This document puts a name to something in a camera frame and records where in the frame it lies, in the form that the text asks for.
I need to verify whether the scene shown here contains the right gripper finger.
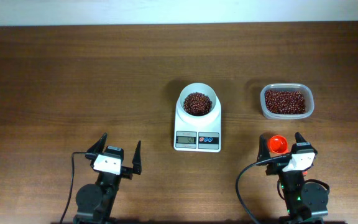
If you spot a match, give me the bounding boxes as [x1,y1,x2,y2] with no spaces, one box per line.
[294,132,318,155]
[257,135,271,164]

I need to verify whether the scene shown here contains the left black cable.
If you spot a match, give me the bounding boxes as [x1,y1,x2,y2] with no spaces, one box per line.
[59,151,96,224]

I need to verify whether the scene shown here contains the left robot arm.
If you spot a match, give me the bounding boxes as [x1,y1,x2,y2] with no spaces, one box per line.
[73,133,142,223]

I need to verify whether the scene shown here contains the white digital kitchen scale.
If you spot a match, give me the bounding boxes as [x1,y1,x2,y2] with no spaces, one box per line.
[173,105,222,152]

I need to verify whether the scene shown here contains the orange measuring scoop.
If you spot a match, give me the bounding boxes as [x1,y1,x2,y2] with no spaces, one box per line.
[267,135,308,175]

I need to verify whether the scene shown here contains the clear plastic container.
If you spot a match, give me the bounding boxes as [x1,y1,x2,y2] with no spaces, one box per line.
[260,83,314,119]

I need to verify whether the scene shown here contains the black cable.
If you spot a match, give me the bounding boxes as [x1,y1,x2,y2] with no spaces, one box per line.
[234,154,289,224]
[59,151,96,224]

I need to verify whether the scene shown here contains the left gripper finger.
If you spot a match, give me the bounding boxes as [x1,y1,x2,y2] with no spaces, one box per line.
[85,133,108,159]
[132,141,142,175]

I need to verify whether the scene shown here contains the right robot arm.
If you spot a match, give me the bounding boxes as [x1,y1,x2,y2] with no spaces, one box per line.
[257,132,329,223]

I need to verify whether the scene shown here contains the white round bowl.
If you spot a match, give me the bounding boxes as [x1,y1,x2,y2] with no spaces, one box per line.
[177,83,221,118]

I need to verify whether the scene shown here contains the red beans in bowl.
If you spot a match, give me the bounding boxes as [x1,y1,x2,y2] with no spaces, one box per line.
[183,92,213,116]

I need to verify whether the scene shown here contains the right black cable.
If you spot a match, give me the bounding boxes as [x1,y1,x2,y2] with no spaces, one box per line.
[234,154,289,224]

